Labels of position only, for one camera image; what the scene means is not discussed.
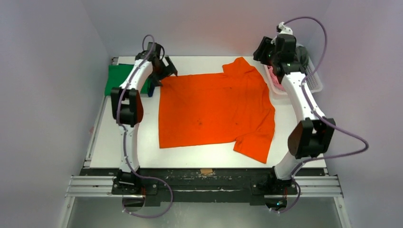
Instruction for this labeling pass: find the white plastic basket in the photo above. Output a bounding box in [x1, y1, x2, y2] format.
[264, 43, 323, 99]

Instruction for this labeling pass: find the dark grey t shirt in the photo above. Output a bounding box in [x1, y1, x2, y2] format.
[296, 46, 309, 69]

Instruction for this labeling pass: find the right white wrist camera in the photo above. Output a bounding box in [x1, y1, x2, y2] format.
[276, 22, 293, 35]

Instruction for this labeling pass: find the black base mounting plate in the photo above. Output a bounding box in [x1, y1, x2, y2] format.
[69, 169, 324, 209]

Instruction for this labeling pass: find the folded blue t shirt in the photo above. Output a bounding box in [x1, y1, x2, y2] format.
[147, 81, 155, 97]

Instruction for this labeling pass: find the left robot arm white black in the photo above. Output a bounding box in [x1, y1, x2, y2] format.
[110, 42, 178, 194]

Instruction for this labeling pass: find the folded green t shirt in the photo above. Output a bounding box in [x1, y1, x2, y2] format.
[104, 64, 151, 97]

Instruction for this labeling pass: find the pink t shirt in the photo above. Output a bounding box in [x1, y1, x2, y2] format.
[268, 66, 285, 92]

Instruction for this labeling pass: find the brown tape piece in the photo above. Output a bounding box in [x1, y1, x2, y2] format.
[200, 168, 214, 176]

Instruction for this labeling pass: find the orange t shirt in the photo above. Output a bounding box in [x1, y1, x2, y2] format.
[158, 57, 275, 163]

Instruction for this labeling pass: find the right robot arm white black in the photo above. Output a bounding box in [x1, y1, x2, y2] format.
[253, 34, 334, 193]

